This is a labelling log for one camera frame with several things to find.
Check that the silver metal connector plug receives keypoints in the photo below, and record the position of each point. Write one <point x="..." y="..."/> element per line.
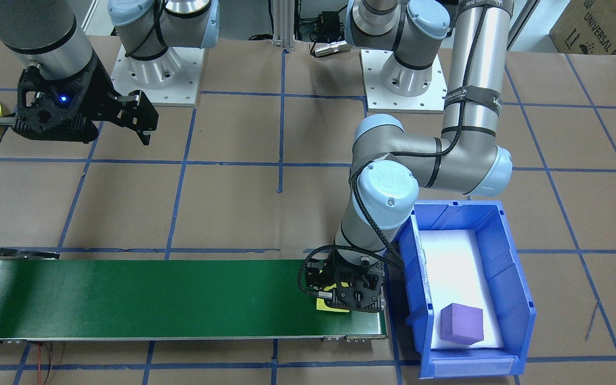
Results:
<point x="332" y="48"/>

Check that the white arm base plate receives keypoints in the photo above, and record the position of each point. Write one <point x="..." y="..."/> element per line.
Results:
<point x="377" y="99"/>
<point x="185" y="80"/>

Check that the black power adapter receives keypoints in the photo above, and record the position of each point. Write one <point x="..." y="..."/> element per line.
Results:
<point x="328" y="22"/>

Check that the green conveyor belt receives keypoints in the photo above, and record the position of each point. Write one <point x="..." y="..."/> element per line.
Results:
<point x="153" y="297"/>

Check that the purple foam block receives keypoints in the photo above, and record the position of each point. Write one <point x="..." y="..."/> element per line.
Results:
<point x="462" y="323"/>

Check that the blue plastic storage bin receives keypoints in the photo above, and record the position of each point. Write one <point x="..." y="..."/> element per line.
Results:
<point x="516" y="299"/>

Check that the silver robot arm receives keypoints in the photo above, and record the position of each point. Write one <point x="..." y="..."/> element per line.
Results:
<point x="474" y="64"/>
<point x="40" y="27"/>

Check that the brown cardboard box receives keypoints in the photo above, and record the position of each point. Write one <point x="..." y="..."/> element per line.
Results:
<point x="607" y="27"/>

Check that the yellow foam block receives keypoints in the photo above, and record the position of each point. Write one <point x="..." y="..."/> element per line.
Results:
<point x="329" y="307"/>

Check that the aluminium extrusion post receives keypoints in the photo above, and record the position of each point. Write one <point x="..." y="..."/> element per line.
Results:
<point x="284" y="27"/>

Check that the white foam bin liner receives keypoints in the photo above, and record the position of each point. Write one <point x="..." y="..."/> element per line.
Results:
<point x="452" y="267"/>

